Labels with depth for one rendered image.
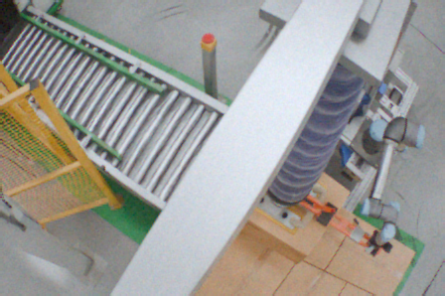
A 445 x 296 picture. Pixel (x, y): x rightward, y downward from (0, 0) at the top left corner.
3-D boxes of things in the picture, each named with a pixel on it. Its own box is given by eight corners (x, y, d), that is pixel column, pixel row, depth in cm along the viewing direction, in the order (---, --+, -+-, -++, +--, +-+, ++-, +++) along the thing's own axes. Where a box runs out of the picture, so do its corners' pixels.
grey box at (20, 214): (14, 210, 242) (-6, 197, 213) (18, 202, 243) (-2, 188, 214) (39, 232, 238) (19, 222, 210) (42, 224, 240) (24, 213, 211)
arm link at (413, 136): (386, 126, 286) (406, 115, 232) (406, 134, 285) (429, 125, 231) (382, 147, 286) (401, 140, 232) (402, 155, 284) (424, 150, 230)
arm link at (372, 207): (388, 108, 233) (361, 216, 233) (406, 116, 232) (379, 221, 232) (384, 110, 245) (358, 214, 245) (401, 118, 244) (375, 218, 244)
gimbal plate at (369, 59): (257, 18, 117) (257, 7, 112) (310, -49, 125) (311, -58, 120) (377, 90, 112) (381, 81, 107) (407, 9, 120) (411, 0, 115)
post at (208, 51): (205, 105, 413) (200, 42, 317) (210, 97, 415) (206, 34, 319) (213, 110, 412) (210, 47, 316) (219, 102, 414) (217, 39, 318)
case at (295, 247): (210, 210, 324) (207, 192, 286) (253, 150, 334) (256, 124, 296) (297, 264, 313) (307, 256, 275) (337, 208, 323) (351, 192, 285)
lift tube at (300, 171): (254, 172, 234) (276, 11, 115) (285, 121, 240) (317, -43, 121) (306, 202, 230) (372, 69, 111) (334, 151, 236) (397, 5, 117)
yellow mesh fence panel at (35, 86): (37, 233, 385) (-84, 161, 184) (33, 222, 387) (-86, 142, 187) (125, 206, 393) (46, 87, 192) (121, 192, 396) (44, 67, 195)
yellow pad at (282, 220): (236, 198, 285) (236, 196, 280) (249, 181, 288) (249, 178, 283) (293, 235, 279) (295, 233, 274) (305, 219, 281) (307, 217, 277)
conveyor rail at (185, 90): (31, 19, 398) (26, 9, 380) (34, 15, 399) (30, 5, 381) (274, 154, 361) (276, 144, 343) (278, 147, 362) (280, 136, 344)
